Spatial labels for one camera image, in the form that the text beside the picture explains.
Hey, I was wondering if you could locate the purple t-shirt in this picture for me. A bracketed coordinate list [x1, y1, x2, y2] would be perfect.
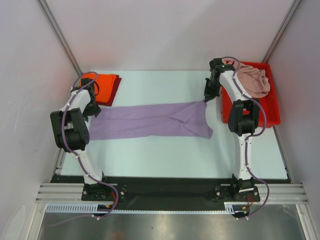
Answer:
[89, 100, 213, 140]

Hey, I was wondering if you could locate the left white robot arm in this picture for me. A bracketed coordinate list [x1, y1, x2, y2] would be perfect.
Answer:
[50, 71, 110, 200]

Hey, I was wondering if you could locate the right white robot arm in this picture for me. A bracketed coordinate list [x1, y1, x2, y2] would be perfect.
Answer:
[204, 58, 261, 202]

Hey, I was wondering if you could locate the folded dark red t-shirt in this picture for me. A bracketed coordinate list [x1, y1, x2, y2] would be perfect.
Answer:
[99, 75, 122, 107]

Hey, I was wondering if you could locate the folded orange t-shirt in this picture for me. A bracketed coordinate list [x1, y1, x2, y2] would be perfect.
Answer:
[95, 74, 116, 104]

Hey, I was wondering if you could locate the crumpled pink t-shirt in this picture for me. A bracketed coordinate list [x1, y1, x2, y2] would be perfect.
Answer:
[222, 58, 271, 99]

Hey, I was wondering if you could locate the red plastic bin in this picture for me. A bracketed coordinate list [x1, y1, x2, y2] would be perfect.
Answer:
[220, 61, 281, 129]

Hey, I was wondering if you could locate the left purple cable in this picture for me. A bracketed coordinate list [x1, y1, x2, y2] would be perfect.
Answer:
[48, 71, 120, 226]

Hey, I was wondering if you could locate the left aluminium corner post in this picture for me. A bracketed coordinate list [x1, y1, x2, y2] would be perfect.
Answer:
[36, 0, 83, 76]

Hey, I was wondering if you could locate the aluminium corner post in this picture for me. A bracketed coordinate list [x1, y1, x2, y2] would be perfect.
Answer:
[262, 0, 304, 64]
[36, 0, 83, 76]

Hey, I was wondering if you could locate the white slotted cable duct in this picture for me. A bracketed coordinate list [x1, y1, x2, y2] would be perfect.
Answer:
[45, 203, 249, 216]

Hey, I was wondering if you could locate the right aluminium corner post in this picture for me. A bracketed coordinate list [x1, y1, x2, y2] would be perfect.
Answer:
[262, 0, 304, 64]

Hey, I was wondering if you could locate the aluminium frame rail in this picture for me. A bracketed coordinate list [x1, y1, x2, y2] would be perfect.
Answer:
[36, 183, 309, 205]

